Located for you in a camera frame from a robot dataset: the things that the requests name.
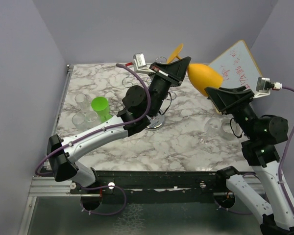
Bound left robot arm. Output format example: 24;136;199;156
47;56;191;193

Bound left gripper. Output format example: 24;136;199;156
147;57;191;117

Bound whiteboard with yellow frame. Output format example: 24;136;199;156
208;40;270;99

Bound black front table rail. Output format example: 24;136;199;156
70;171;235;208

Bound clear wine glass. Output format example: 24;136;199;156
72;113;88;132
85;111;98;128
204;117;221;137
74;93;90;113

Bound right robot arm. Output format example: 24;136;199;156
205;87;294;235

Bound orange plastic wine glass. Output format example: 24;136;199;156
166;43;223;97

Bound chrome wine glass rack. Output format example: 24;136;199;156
116;63;169;132

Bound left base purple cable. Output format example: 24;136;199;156
80;185;128;216

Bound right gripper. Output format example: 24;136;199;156
205;83;258;138

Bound clear tape roll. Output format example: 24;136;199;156
220;118;243;141

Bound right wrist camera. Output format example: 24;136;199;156
254;77;282;98

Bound green plastic wine glass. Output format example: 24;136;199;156
91;96;112;123

